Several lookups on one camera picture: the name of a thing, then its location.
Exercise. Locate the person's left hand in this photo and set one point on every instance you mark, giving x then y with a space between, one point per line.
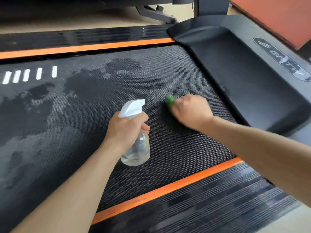
124 133

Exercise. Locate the person's right hand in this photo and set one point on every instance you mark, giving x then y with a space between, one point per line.
194 111

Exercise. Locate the clear spray bottle white trigger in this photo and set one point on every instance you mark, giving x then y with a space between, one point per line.
136 152

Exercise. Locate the green cloth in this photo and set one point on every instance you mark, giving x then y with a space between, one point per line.
170 99

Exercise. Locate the black orange-striped treadmill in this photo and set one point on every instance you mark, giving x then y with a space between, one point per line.
73 3
73 143

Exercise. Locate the person's right forearm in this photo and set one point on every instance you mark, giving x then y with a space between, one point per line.
267 155

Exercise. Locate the person's left forearm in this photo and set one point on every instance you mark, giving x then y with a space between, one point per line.
73 191

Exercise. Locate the orange panel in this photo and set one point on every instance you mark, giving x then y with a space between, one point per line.
279 16

